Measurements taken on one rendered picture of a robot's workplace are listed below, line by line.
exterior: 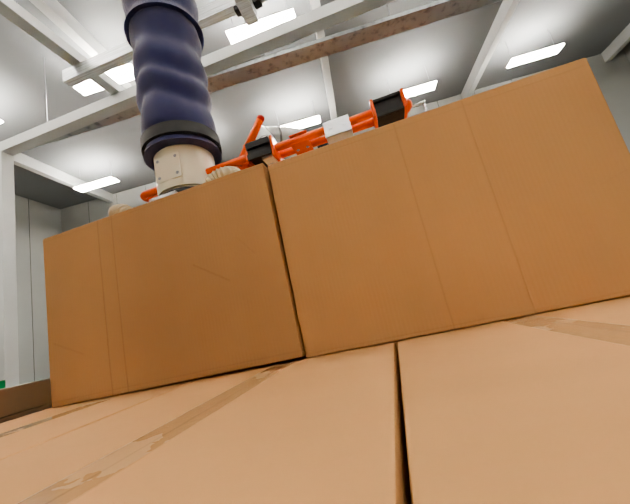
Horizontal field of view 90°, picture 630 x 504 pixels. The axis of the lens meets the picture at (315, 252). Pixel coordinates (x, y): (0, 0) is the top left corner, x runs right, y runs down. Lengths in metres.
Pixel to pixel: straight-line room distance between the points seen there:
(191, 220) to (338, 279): 0.35
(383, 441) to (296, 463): 0.05
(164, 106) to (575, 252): 0.99
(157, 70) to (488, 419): 1.09
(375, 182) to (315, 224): 0.14
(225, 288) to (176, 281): 0.12
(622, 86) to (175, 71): 12.83
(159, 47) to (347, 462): 1.13
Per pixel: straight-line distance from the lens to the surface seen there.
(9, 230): 4.68
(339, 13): 3.45
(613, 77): 13.37
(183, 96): 1.08
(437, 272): 0.59
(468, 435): 0.19
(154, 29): 1.24
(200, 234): 0.72
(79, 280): 0.92
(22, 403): 1.04
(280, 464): 0.20
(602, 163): 0.71
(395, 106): 0.88
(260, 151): 0.89
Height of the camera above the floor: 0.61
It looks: 12 degrees up
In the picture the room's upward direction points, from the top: 12 degrees counter-clockwise
